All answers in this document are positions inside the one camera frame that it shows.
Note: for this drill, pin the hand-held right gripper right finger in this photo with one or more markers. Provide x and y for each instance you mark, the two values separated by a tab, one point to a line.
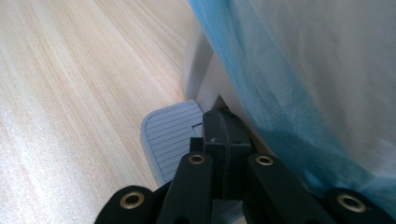
238	146

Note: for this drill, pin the blue translucent trash bag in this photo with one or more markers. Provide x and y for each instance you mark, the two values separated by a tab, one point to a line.
280	93

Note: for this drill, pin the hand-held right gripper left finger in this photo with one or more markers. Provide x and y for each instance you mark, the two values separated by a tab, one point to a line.
214	140

